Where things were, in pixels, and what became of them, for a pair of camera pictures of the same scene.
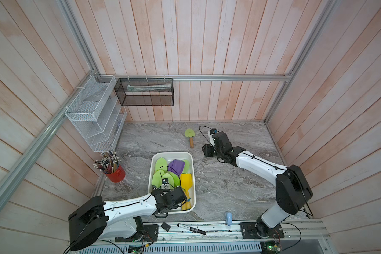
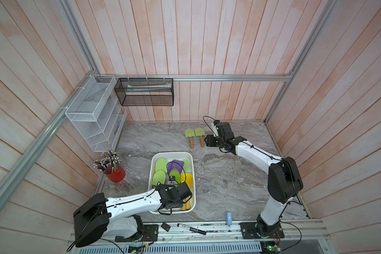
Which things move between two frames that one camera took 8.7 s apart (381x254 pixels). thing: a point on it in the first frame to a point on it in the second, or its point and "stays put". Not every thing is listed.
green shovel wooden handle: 190,133 stays put
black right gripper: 207,150 to 209,142
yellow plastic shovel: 186,184 stays put
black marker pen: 192,229 stays put
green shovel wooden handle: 161,164 to 201,141
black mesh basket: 145,91 stays put
